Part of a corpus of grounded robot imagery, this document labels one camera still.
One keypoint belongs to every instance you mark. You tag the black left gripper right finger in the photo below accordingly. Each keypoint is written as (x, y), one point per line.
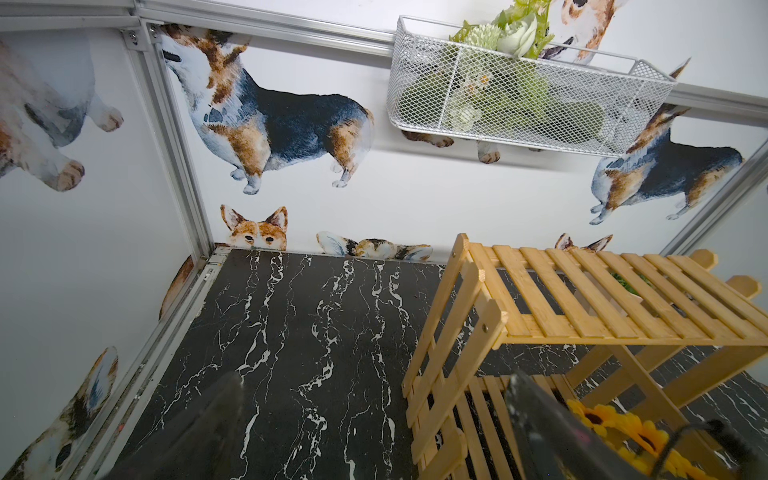
(552, 442)

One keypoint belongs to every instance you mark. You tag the white wire wall basket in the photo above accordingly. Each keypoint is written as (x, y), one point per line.
(443, 88)

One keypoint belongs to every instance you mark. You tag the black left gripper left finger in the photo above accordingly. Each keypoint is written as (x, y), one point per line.
(196, 444)

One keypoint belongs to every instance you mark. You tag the wooden slatted plant shelf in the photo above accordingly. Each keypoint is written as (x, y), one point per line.
(651, 355)

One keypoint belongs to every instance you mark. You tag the green fern white flower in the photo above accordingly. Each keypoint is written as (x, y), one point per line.
(521, 30)

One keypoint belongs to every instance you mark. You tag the bottom left sunflower pot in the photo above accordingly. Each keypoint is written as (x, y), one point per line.
(639, 442)

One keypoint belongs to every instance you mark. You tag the tan pot green plant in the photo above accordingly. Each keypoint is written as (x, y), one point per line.
(626, 285)

